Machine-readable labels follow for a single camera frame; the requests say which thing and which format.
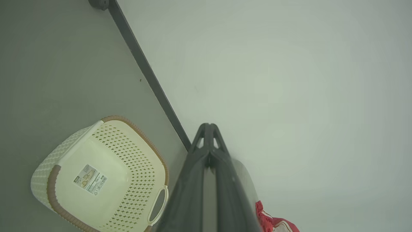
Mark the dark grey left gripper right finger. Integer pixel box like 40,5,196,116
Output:
208,123,263,232

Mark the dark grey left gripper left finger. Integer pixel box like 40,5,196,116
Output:
154,123,211,232

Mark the red white jersey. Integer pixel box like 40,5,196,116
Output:
255,200,300,232

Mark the cream laundry basket brown rim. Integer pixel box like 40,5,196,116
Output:
31,115,169,232

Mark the white barcode label sticker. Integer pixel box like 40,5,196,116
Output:
73,164,108,195

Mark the black round rubber foot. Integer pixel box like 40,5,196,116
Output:
89,0,110,11

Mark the black wall baseboard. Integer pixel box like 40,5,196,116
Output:
108,0,192,151

